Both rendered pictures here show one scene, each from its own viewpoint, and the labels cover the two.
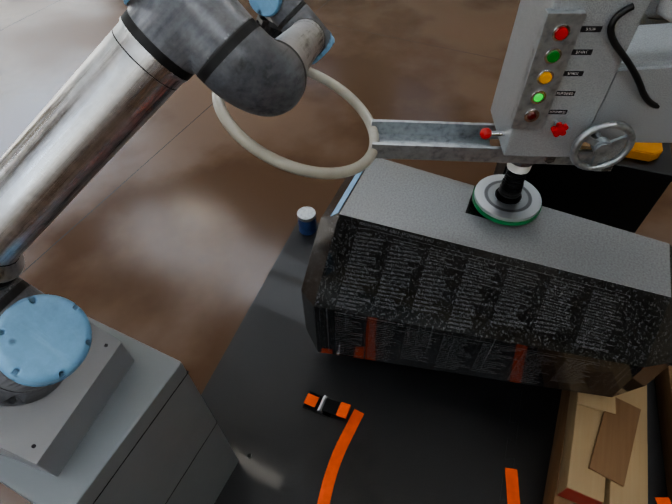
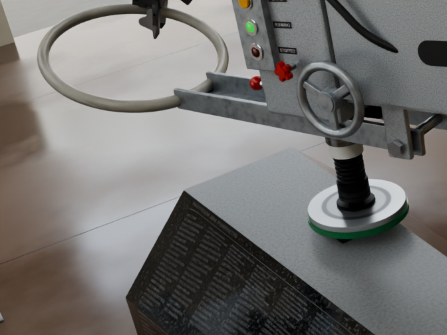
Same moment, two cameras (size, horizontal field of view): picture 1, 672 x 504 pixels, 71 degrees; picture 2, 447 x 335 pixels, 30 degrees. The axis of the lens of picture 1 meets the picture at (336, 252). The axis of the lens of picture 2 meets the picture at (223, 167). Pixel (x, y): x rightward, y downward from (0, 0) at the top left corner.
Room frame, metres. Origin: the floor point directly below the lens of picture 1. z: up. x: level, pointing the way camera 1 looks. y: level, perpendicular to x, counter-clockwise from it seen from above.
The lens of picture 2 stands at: (-0.15, -1.57, 1.73)
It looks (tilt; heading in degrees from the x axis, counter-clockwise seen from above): 24 degrees down; 48
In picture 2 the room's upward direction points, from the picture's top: 14 degrees counter-clockwise
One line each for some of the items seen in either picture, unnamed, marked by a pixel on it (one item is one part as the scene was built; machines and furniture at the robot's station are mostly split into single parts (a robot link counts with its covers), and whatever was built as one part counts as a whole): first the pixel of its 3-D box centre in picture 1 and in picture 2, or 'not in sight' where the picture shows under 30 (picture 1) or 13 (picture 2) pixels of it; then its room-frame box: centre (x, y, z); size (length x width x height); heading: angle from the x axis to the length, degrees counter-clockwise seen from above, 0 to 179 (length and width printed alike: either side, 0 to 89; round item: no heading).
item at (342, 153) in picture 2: (520, 162); (345, 144); (1.11, -0.57, 1.01); 0.07 x 0.07 x 0.04
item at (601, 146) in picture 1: (597, 138); (341, 92); (0.98, -0.68, 1.18); 0.15 x 0.10 x 0.15; 87
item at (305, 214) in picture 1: (307, 221); not in sight; (1.77, 0.15, 0.08); 0.10 x 0.10 x 0.13
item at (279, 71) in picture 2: (557, 126); (287, 68); (0.98, -0.56, 1.22); 0.04 x 0.04 x 0.04; 87
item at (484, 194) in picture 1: (507, 197); (356, 204); (1.11, -0.57, 0.86); 0.21 x 0.21 x 0.01
